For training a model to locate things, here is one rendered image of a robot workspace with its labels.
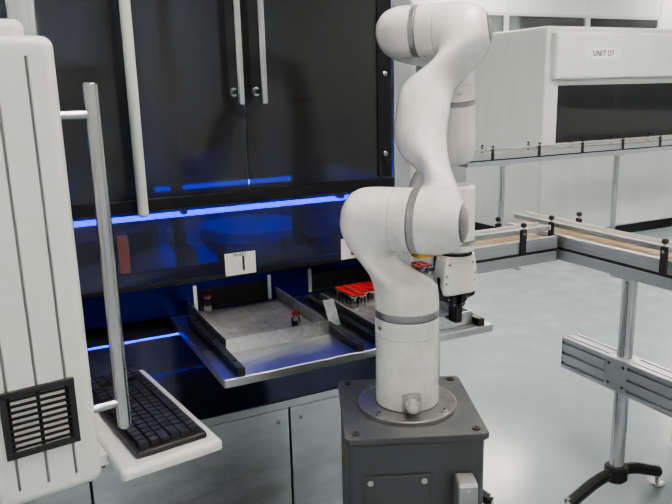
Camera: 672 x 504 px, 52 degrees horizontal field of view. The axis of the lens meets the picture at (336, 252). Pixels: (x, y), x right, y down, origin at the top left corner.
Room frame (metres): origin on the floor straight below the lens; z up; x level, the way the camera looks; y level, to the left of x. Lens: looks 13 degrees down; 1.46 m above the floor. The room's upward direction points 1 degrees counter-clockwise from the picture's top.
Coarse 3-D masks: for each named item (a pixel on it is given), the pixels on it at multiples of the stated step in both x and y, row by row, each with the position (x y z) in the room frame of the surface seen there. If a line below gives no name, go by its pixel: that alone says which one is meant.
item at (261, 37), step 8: (256, 0) 1.75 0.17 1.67; (256, 8) 1.75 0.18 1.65; (256, 16) 1.75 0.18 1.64; (264, 16) 1.75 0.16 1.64; (264, 24) 1.75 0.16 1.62; (264, 32) 1.75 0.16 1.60; (264, 40) 1.75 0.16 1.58; (264, 48) 1.75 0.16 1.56; (264, 56) 1.75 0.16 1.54; (264, 64) 1.75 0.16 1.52; (264, 72) 1.75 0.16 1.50; (264, 80) 1.74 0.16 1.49; (256, 88) 1.80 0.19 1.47; (264, 88) 1.74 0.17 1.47; (264, 96) 1.74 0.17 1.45
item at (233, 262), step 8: (224, 256) 1.75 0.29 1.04; (232, 256) 1.76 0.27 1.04; (240, 256) 1.77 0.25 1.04; (248, 256) 1.78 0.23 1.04; (232, 264) 1.76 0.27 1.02; (240, 264) 1.77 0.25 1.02; (248, 264) 1.78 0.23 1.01; (232, 272) 1.76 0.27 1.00; (240, 272) 1.77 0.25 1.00; (248, 272) 1.78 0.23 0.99
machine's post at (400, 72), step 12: (396, 0) 1.98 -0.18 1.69; (408, 0) 2.00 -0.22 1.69; (396, 72) 1.98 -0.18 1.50; (408, 72) 2.00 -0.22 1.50; (396, 84) 1.98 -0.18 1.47; (396, 96) 1.98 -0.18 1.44; (396, 108) 1.98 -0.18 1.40; (396, 156) 1.98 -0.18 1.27; (396, 168) 1.98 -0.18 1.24; (408, 168) 2.00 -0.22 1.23; (396, 180) 1.98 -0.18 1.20; (408, 180) 2.00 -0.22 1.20; (408, 264) 2.00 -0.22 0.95
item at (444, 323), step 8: (320, 296) 1.83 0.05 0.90; (336, 304) 1.74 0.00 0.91; (440, 304) 1.76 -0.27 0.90; (344, 312) 1.70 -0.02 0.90; (352, 312) 1.66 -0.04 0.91; (360, 312) 1.75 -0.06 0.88; (368, 312) 1.75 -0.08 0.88; (440, 312) 1.73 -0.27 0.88; (464, 312) 1.63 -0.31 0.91; (360, 320) 1.62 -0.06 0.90; (368, 320) 1.58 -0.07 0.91; (440, 320) 1.60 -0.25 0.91; (448, 320) 1.61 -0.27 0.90; (464, 320) 1.63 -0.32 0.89; (440, 328) 1.60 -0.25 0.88; (448, 328) 1.61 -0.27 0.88
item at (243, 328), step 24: (192, 312) 1.74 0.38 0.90; (216, 312) 1.78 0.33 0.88; (240, 312) 1.77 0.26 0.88; (264, 312) 1.77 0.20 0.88; (288, 312) 1.76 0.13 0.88; (312, 312) 1.67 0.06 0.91; (216, 336) 1.54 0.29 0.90; (240, 336) 1.50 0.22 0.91; (264, 336) 1.52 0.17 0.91; (288, 336) 1.54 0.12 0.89; (312, 336) 1.57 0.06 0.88
